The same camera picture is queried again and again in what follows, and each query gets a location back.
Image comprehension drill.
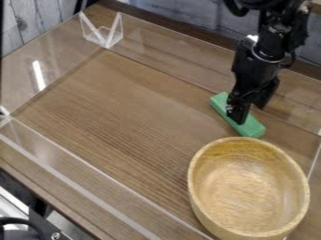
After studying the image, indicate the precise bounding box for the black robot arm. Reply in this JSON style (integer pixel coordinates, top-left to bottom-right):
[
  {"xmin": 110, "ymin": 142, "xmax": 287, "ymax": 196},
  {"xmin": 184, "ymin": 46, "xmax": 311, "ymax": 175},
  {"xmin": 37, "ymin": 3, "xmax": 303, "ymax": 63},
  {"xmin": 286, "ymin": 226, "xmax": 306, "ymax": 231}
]
[{"xmin": 223, "ymin": 0, "xmax": 311, "ymax": 125}]

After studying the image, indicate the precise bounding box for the clear acrylic corner bracket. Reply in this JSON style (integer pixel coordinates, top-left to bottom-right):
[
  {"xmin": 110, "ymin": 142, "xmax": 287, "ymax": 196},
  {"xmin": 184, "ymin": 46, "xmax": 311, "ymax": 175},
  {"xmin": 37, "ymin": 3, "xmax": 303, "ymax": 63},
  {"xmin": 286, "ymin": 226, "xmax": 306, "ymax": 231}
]
[{"xmin": 78, "ymin": 12, "xmax": 122, "ymax": 49}]

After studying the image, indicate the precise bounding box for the black cable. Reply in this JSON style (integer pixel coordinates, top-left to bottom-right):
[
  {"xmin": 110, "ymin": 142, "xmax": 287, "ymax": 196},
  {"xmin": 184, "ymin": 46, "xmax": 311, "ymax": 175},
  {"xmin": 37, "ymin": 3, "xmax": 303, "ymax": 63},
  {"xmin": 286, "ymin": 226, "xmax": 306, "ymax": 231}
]
[{"xmin": 0, "ymin": 217, "xmax": 41, "ymax": 240}]

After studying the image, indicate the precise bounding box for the wooden bowl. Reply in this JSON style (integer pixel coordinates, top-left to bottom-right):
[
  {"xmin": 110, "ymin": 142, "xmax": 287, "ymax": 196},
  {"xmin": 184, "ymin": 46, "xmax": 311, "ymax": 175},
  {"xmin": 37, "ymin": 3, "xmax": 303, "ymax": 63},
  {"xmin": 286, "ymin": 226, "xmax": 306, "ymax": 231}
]
[{"xmin": 187, "ymin": 137, "xmax": 310, "ymax": 240}]

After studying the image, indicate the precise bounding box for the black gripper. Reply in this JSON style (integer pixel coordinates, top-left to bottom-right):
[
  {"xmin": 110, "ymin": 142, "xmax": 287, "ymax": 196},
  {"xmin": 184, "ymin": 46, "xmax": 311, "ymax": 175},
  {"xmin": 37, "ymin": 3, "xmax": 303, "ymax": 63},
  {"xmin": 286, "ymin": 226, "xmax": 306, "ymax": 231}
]
[{"xmin": 225, "ymin": 35, "xmax": 284, "ymax": 125}]

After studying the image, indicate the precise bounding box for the black metal bracket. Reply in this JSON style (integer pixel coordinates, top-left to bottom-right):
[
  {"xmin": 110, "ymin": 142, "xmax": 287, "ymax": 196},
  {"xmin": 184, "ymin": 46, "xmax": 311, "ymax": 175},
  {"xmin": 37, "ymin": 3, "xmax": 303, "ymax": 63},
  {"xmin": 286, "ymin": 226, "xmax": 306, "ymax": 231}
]
[{"xmin": 27, "ymin": 209, "xmax": 64, "ymax": 240}]

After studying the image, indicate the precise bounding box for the clear acrylic tray wall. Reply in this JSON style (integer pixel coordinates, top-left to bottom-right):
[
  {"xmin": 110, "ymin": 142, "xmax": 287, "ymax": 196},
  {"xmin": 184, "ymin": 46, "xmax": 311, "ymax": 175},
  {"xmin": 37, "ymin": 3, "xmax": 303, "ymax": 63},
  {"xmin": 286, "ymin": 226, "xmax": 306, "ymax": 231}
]
[{"xmin": 0, "ymin": 4, "xmax": 321, "ymax": 240}]

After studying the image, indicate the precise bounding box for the green rectangular block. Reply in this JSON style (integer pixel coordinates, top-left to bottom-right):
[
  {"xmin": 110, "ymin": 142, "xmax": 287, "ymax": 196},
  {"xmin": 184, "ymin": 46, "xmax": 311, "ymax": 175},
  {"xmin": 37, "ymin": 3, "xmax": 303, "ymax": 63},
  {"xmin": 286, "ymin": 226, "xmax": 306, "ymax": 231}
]
[{"xmin": 209, "ymin": 92, "xmax": 266, "ymax": 138}]

